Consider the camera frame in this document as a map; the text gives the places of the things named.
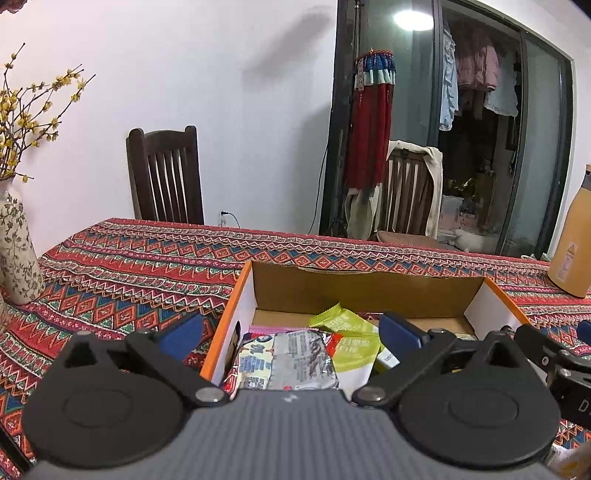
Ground blue white snack packet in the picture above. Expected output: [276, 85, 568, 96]
[239, 334, 278, 391]

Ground red patterned tablecloth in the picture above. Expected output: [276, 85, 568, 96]
[0, 218, 591, 480]

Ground chair with draped cloth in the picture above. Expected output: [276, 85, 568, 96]
[345, 141, 444, 241]

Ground yellow-green white snack packet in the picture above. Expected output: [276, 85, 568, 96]
[330, 334, 399, 376]

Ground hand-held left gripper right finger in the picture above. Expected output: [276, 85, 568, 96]
[352, 311, 527, 409]

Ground floral print vase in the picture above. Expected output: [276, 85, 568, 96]
[0, 179, 45, 305]

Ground white plastic bin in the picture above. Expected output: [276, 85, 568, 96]
[441, 194, 463, 229]

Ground pink hanging garments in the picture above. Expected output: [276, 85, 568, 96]
[455, 23, 502, 91]

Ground yellow flower branches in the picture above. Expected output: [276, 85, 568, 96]
[0, 44, 96, 184]

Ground orange red cardboard box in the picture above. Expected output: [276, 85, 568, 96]
[201, 261, 532, 393]

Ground bright green snack packet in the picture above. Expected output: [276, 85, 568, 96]
[308, 302, 382, 336]

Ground sliding glass door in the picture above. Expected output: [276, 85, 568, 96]
[318, 0, 575, 259]

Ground red hanging tassel decoration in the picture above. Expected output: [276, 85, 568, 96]
[344, 50, 398, 190]

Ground dark wooden chair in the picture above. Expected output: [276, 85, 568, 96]
[126, 126, 205, 225]

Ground brown wooden slatted chair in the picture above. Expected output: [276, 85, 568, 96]
[376, 148, 439, 243]

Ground silver black-print snack packet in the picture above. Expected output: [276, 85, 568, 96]
[272, 330, 341, 392]

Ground yellow thermos jug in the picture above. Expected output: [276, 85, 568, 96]
[547, 164, 591, 299]

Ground white lace hanging garment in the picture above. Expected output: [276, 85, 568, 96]
[482, 51, 520, 119]

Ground light blue hanging shirt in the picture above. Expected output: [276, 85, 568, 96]
[438, 28, 461, 132]

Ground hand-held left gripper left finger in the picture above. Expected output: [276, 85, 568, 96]
[55, 314, 229, 408]

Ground pink snack packet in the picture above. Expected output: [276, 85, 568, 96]
[249, 324, 315, 334]

